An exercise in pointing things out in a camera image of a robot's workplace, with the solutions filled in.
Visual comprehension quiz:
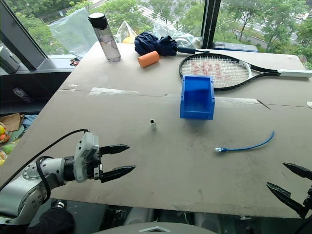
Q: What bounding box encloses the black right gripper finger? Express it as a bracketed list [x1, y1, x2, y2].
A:
[282, 162, 312, 181]
[266, 182, 307, 218]

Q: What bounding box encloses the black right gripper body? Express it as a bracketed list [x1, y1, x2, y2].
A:
[301, 184, 312, 219]

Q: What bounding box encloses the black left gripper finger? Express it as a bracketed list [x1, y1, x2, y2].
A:
[100, 165, 136, 184]
[99, 144, 130, 156]

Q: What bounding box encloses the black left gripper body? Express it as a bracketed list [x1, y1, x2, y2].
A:
[85, 147, 104, 181]

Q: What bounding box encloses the dark rounded robot body shape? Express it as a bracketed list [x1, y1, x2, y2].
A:
[0, 208, 76, 234]

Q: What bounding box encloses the grey robot torso plate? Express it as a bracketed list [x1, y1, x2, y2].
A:
[92, 221, 220, 234]

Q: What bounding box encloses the orange foam cylinder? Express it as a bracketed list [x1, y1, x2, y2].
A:
[137, 50, 160, 68]

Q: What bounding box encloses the bag of colourful fruit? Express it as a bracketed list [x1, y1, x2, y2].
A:
[0, 121, 18, 167]

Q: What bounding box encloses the brown cardboard piece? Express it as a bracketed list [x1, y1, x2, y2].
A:
[0, 113, 25, 132]

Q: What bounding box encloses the blue plastic bin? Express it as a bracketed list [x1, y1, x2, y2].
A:
[179, 75, 216, 121]

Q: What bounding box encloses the clear water bottle black lid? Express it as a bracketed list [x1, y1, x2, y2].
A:
[87, 12, 121, 63]

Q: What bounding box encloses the navy folded umbrella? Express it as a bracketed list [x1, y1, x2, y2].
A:
[134, 31, 210, 57]

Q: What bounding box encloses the plastic bag with yellow fruit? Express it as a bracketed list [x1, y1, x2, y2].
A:
[114, 20, 138, 44]

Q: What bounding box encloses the clear zip plastic bag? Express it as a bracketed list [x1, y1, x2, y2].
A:
[47, 7, 99, 56]

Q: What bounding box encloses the black white tennis racket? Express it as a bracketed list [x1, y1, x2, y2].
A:
[178, 53, 312, 92]

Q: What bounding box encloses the crumpled clear plastic bag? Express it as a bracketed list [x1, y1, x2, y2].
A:
[152, 18, 203, 49]

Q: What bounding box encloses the dark blue flat box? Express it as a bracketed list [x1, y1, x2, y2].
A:
[212, 41, 259, 53]

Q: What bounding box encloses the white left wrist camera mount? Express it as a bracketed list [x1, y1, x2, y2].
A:
[74, 132, 100, 183]

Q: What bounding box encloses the blue ethernet cable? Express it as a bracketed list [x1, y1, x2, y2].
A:
[214, 131, 275, 154]

